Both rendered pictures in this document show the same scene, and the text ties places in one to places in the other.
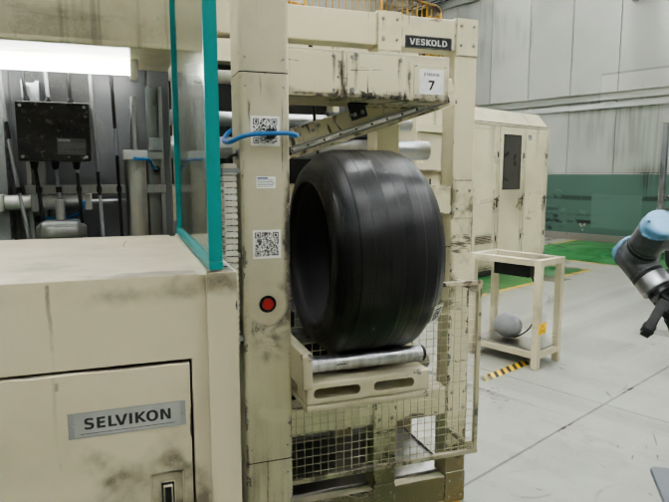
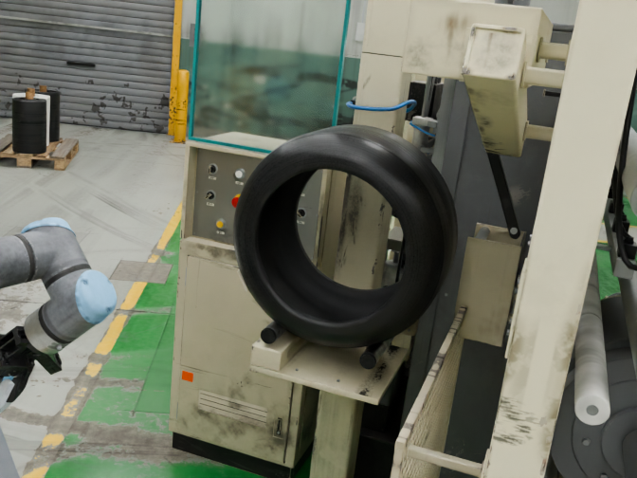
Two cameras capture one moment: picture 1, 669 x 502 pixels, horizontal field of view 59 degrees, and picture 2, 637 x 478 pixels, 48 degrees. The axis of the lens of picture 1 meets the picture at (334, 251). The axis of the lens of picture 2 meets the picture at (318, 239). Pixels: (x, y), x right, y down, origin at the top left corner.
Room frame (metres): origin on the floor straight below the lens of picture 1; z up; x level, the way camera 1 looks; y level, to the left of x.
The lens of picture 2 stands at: (2.77, -1.61, 1.70)
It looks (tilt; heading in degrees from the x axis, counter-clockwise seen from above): 16 degrees down; 127
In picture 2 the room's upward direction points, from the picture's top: 7 degrees clockwise
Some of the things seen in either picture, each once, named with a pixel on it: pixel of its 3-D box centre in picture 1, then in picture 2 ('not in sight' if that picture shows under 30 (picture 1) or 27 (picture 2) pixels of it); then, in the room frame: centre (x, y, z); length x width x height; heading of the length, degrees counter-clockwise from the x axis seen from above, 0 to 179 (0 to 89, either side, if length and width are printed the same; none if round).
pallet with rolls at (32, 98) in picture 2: not in sight; (34, 123); (-4.62, 2.74, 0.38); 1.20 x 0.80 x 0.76; 140
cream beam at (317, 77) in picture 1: (350, 81); (485, 45); (2.01, -0.06, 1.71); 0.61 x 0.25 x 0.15; 109
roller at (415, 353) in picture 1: (365, 359); (291, 315); (1.56, -0.09, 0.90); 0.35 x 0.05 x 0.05; 109
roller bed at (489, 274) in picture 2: not in sight; (488, 283); (1.97, 0.30, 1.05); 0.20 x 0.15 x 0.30; 109
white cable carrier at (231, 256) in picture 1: (232, 255); not in sight; (1.53, 0.27, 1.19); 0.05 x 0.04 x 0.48; 19
